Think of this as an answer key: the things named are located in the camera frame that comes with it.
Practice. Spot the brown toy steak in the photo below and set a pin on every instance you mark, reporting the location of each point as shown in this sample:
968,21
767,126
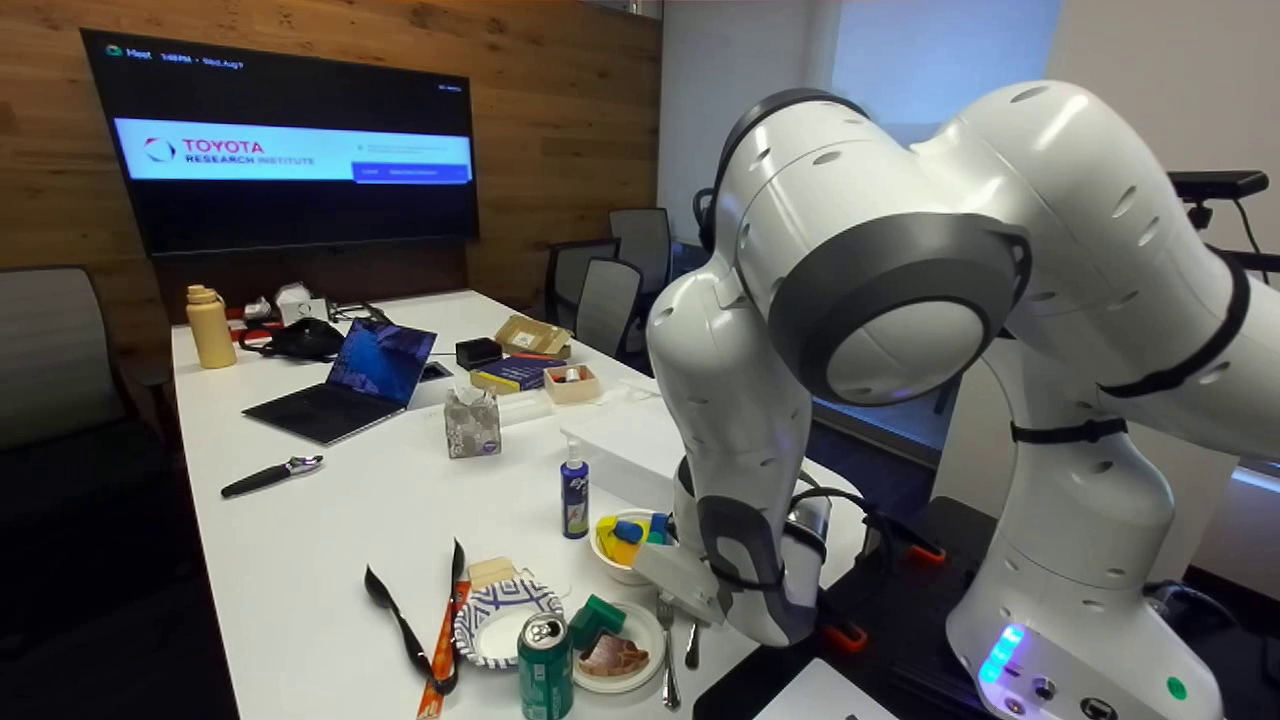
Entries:
615,655

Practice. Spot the green cube block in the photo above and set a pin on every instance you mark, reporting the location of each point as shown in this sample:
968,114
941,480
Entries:
598,620

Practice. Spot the black mounting board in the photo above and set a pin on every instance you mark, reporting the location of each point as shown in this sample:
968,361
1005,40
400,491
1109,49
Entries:
907,641

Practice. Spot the black bag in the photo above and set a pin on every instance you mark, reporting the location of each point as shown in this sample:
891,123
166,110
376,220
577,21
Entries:
307,343

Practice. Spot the open cardboard box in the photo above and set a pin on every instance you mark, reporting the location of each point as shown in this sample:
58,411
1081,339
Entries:
532,339

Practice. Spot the wall mounted tv screen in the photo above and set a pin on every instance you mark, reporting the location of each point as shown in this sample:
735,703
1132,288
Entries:
265,202

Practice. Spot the orange round block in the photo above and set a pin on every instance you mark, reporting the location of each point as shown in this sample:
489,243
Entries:
615,544

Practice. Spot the tan plastic bottle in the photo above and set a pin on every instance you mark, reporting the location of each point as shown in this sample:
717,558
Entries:
210,332

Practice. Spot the green soda can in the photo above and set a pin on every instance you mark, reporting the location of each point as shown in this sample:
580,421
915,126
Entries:
546,681

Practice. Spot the orange and black tongs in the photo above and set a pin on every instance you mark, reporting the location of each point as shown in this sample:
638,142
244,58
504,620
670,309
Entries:
445,641

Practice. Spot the black office chair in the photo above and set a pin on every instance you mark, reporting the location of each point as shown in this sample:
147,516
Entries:
563,273

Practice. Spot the black spatula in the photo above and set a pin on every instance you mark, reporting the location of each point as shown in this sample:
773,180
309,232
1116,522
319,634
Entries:
395,614

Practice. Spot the small black box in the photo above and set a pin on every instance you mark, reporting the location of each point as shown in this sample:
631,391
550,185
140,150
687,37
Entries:
479,352

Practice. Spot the small open wooden box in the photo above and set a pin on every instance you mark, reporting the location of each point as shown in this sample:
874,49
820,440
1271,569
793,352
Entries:
575,386

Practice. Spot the white bowl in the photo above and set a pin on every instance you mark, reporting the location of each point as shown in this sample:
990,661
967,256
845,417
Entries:
618,569

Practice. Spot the black clamp orange grip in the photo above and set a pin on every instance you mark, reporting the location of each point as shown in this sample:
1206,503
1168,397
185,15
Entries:
915,543
845,639

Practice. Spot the white base board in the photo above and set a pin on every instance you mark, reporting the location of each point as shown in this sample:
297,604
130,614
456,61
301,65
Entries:
820,697

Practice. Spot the silver spoon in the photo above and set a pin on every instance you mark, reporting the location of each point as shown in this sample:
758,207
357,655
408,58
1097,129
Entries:
694,645

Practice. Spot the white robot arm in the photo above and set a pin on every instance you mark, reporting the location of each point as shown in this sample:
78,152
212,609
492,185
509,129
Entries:
1064,264

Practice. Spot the small white plate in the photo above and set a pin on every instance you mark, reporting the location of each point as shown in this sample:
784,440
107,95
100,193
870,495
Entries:
648,641

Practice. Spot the black camera on tripod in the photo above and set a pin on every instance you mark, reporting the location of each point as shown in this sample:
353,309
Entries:
1206,185

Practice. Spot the blue bottle with white cap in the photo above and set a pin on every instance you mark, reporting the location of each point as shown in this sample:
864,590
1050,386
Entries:
575,503

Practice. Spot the white box object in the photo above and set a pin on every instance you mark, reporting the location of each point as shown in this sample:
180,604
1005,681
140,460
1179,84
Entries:
301,306

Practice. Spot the blue patterned paper plate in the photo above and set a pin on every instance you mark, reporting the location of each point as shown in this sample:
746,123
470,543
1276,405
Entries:
500,634

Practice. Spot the dark office chair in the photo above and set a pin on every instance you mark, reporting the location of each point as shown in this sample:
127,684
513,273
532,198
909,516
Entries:
640,243

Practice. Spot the long green cylinder block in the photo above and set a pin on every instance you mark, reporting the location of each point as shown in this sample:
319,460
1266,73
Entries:
660,531

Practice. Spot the blue cylinder block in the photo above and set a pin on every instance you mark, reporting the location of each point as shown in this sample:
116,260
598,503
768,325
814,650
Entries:
627,535

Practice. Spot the grey mesh office chair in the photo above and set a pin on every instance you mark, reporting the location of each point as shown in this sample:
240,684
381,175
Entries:
604,306

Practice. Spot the grey back office chair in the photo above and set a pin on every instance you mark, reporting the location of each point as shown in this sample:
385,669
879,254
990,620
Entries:
55,352

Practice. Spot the black laptop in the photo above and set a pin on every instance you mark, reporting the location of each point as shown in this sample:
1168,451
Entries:
373,364

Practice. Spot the black pen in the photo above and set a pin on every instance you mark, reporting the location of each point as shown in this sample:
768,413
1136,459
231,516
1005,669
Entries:
263,477

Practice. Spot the window with white blind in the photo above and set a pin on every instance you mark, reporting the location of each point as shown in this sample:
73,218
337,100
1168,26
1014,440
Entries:
934,54

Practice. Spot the beige square pad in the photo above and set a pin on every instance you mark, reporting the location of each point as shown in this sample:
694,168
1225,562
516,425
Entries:
489,569

